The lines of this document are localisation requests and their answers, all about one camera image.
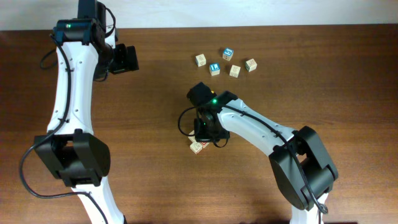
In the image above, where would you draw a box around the blue letter L block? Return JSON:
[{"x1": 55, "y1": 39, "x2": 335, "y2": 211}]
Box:
[{"x1": 210, "y1": 63, "x2": 221, "y2": 76}]

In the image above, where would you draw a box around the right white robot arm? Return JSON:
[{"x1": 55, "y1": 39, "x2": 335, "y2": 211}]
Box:
[{"x1": 187, "y1": 82, "x2": 338, "y2": 223}]

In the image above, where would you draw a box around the blue number five block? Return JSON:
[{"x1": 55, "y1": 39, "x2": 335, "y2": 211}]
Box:
[{"x1": 223, "y1": 48, "x2": 234, "y2": 61}]

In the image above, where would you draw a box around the plain wooden block far left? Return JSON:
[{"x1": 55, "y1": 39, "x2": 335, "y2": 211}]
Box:
[{"x1": 195, "y1": 54, "x2": 206, "y2": 67}]

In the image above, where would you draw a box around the green edged wooden block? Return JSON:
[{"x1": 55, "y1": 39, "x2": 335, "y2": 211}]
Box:
[
  {"x1": 245, "y1": 58, "x2": 257, "y2": 72},
  {"x1": 188, "y1": 131, "x2": 196, "y2": 142}
]

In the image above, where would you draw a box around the plain wooden picture block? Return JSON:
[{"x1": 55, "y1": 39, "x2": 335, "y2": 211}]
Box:
[{"x1": 190, "y1": 142, "x2": 203, "y2": 154}]

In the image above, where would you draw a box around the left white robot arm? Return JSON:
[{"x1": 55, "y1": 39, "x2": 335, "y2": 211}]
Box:
[{"x1": 32, "y1": 1, "x2": 139, "y2": 223}]

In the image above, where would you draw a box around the red letter E block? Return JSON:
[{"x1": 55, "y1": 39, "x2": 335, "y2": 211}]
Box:
[{"x1": 201, "y1": 142, "x2": 210, "y2": 148}]

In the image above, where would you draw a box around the plain wooden block centre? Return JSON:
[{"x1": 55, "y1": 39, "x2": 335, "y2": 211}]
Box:
[{"x1": 229, "y1": 65, "x2": 241, "y2": 78}]

